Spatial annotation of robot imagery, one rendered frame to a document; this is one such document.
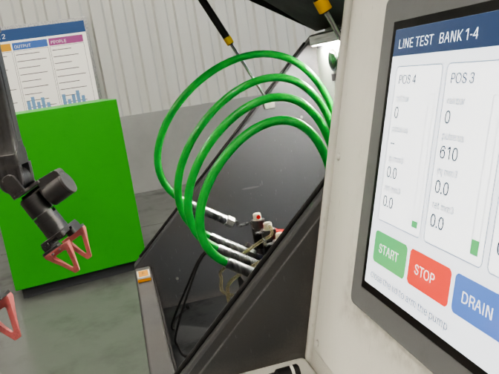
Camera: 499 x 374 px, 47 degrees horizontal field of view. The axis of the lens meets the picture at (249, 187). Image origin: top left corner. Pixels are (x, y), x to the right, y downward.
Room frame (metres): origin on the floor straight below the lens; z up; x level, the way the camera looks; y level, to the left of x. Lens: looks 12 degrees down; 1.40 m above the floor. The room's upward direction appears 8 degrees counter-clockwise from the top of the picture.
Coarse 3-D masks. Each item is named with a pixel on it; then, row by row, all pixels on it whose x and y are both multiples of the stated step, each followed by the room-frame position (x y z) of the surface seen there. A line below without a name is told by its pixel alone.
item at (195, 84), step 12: (228, 60) 1.11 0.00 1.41; (240, 60) 1.11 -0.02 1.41; (288, 60) 1.13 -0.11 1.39; (204, 72) 1.10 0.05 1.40; (216, 72) 1.10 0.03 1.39; (312, 72) 1.14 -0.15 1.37; (192, 84) 1.09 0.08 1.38; (180, 96) 1.09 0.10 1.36; (324, 96) 1.14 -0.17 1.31; (168, 120) 1.08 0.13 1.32; (156, 144) 1.08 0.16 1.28; (156, 156) 1.07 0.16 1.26; (156, 168) 1.07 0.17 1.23; (168, 192) 1.08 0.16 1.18
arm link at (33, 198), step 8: (32, 192) 1.33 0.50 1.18; (40, 192) 1.31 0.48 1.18; (24, 200) 1.31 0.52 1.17; (32, 200) 1.31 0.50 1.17; (40, 200) 1.32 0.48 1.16; (24, 208) 1.31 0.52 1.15; (32, 208) 1.31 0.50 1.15; (40, 208) 1.31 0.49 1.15; (48, 208) 1.32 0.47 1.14; (32, 216) 1.31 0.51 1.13
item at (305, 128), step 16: (256, 128) 0.87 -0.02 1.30; (304, 128) 0.88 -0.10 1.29; (240, 144) 0.86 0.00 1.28; (320, 144) 0.89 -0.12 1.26; (224, 160) 0.85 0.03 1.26; (208, 176) 0.85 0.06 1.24; (208, 192) 0.85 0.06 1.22; (208, 240) 0.85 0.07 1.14; (224, 256) 0.86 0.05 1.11; (240, 272) 0.85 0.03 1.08
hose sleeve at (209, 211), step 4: (192, 200) 1.09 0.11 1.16; (192, 204) 1.08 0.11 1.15; (196, 204) 1.08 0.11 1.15; (192, 208) 1.08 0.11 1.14; (208, 208) 1.09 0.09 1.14; (208, 212) 1.09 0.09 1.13; (212, 212) 1.09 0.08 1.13; (216, 212) 1.09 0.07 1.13; (220, 212) 1.10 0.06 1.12; (208, 216) 1.09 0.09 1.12; (212, 216) 1.09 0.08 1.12; (216, 216) 1.09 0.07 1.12; (220, 216) 1.09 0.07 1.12; (224, 216) 1.10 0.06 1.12; (216, 220) 1.10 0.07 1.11; (220, 220) 1.09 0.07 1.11; (224, 220) 1.09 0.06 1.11
